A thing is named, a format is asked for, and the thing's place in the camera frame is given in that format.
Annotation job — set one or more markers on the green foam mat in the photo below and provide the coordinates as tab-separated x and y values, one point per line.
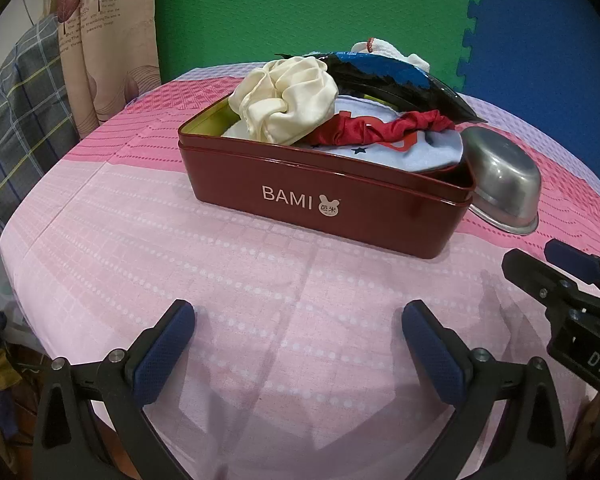
280	10

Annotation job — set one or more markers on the beige printed curtain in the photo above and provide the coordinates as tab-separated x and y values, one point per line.
110	60

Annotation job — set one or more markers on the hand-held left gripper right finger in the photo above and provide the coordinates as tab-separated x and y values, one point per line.
432	355

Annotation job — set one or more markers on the red scrunchie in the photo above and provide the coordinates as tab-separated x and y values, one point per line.
350	132

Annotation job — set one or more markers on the pink checked tablecloth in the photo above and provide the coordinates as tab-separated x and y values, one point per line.
180	280

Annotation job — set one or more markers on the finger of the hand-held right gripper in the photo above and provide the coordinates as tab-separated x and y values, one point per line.
575	260
530	272

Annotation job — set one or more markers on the dark red tin box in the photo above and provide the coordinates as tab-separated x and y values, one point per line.
220	175

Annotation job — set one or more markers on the cream scrunchie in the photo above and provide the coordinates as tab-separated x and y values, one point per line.
285	95

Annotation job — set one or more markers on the white sock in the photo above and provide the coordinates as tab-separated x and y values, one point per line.
390	50

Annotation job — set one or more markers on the grey plaid cloth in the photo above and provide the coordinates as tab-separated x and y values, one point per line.
25	125

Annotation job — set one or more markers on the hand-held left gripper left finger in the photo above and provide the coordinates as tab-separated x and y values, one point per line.
165	355

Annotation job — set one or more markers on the blue foam mat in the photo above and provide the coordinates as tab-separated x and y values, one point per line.
545	35

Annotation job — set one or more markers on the steel bowl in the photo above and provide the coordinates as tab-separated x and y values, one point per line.
500	180

